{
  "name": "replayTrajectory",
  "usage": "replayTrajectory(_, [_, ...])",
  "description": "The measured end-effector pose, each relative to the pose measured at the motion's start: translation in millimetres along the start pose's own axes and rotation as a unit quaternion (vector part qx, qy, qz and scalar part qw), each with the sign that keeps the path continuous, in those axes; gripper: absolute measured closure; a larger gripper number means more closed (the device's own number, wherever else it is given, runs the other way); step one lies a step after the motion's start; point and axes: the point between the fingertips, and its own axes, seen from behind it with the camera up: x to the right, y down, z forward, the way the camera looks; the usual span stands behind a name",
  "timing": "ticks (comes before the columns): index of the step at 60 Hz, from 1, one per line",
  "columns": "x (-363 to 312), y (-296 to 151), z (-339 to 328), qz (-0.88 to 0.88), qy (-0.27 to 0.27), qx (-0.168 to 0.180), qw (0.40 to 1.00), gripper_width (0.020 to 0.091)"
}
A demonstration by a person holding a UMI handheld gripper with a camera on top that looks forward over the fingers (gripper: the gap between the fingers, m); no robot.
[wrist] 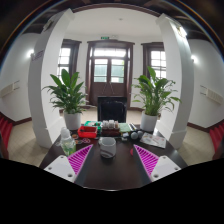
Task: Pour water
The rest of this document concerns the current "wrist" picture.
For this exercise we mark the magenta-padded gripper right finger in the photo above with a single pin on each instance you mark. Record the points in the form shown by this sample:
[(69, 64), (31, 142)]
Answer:
[(161, 168)]

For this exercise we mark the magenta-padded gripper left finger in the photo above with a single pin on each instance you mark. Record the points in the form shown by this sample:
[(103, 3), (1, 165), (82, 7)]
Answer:
[(63, 168)]

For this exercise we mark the clear green-labelled drink bottle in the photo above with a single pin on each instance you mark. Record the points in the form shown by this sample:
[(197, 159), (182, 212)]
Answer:
[(68, 145)]

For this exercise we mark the printed white booklet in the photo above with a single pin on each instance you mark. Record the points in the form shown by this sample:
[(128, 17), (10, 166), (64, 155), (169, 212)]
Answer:
[(153, 140)]

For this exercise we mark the orange round badge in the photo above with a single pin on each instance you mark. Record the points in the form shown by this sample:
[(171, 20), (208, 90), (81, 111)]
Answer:
[(78, 141)]

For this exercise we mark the flat round red coaster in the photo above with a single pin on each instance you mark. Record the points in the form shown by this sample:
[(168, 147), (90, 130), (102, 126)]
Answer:
[(131, 152)]

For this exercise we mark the pink round badge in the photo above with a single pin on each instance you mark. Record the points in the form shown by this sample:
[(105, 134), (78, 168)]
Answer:
[(86, 140)]

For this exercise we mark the grey ball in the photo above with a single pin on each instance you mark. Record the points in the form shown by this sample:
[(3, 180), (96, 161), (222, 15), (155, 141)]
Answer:
[(140, 133), (134, 135)]

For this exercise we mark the red plastic box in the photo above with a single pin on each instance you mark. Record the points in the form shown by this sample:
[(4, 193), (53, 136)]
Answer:
[(87, 132)]

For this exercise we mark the leafy plant in white pot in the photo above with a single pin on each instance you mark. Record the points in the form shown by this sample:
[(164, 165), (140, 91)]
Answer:
[(71, 121), (148, 121)]

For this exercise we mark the white grey-banded mug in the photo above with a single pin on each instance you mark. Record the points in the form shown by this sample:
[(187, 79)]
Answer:
[(107, 148)]

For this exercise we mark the green box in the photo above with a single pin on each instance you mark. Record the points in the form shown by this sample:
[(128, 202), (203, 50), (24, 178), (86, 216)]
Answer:
[(90, 123)]

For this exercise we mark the green cloth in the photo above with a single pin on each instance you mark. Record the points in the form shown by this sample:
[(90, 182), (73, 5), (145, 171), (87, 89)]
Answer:
[(125, 127)]

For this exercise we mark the dark wooden box with jars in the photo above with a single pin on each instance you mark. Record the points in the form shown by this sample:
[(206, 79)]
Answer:
[(110, 131)]

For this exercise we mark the red carpeted staircase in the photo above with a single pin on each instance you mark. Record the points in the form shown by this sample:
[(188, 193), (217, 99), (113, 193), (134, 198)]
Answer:
[(217, 136), (5, 130)]

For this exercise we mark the white pillar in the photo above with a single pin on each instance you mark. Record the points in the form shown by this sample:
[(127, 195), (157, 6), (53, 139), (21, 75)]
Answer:
[(180, 100), (43, 100)]

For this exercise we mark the black chair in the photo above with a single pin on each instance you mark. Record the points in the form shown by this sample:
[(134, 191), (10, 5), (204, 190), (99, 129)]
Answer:
[(111, 110)]

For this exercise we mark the dark wooden double door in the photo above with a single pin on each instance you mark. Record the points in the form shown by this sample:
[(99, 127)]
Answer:
[(100, 90)]

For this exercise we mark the dark framed window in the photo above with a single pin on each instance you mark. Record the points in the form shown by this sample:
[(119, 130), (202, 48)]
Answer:
[(158, 61), (63, 60)]

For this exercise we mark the green exit sign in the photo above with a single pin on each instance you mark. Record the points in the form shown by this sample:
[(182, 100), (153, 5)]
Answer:
[(104, 37)]

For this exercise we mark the pillar lamp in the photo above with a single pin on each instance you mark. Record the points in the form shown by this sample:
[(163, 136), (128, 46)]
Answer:
[(182, 31)]

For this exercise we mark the white wall radiator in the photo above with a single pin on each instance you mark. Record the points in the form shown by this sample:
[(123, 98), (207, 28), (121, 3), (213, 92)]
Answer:
[(213, 95), (8, 89)]

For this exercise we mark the wall lamp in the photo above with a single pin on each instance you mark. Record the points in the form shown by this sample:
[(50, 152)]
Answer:
[(194, 58), (30, 53)]

